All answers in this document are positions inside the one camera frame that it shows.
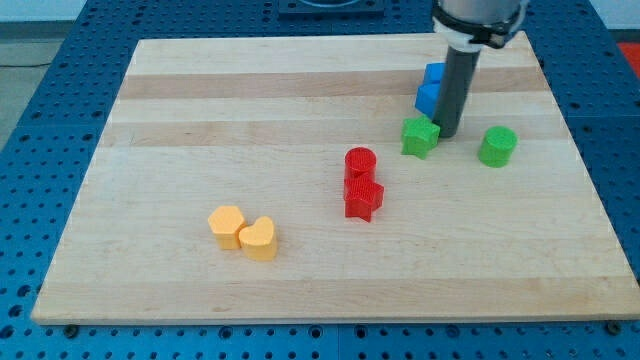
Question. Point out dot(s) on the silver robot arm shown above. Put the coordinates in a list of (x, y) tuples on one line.
[(469, 25)]

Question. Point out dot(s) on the blue block behind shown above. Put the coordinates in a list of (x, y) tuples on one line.
[(433, 73)]

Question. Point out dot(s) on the yellow heart block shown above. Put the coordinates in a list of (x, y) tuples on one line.
[(259, 241)]

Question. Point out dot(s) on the yellow hexagon block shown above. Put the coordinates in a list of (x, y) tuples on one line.
[(225, 223)]

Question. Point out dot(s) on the green cylinder block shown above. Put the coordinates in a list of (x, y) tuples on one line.
[(497, 146)]

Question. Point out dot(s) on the red cylinder block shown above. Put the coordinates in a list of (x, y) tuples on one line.
[(360, 162)]

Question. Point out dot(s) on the green star block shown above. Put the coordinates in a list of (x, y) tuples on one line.
[(419, 136)]

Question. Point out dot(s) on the red star block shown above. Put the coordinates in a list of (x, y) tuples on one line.
[(362, 197)]

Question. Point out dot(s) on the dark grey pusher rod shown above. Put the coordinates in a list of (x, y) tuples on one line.
[(458, 73)]

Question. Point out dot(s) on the light wooden board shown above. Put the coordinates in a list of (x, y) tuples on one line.
[(264, 124)]

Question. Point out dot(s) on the blue cube block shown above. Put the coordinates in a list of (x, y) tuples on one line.
[(426, 98)]

